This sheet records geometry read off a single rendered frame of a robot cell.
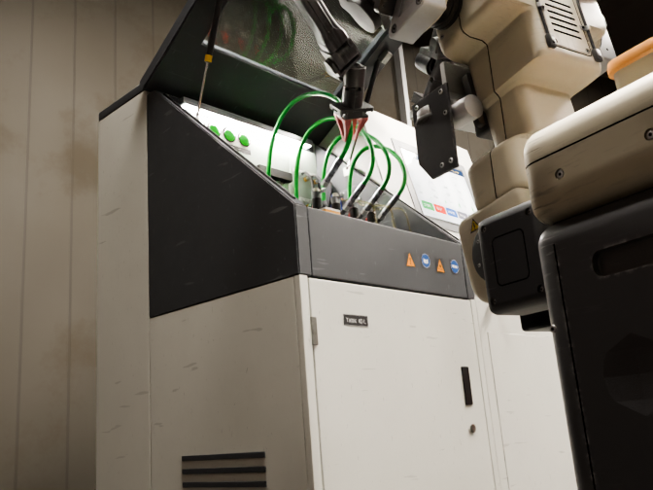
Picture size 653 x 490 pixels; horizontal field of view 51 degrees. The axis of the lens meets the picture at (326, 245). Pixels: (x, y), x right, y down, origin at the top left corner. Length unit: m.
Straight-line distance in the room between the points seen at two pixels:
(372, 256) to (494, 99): 0.57
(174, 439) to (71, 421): 1.52
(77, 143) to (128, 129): 1.42
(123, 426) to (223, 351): 0.47
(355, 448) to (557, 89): 0.83
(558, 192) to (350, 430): 0.83
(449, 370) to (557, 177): 1.05
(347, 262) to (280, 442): 0.43
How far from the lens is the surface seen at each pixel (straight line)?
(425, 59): 1.93
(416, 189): 2.43
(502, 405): 2.05
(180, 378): 1.78
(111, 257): 2.13
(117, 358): 2.05
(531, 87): 1.25
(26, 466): 3.26
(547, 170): 0.88
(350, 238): 1.62
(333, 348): 1.51
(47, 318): 3.31
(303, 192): 2.36
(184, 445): 1.77
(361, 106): 1.87
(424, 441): 1.73
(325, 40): 1.75
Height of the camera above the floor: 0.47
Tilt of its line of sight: 15 degrees up
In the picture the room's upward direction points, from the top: 5 degrees counter-clockwise
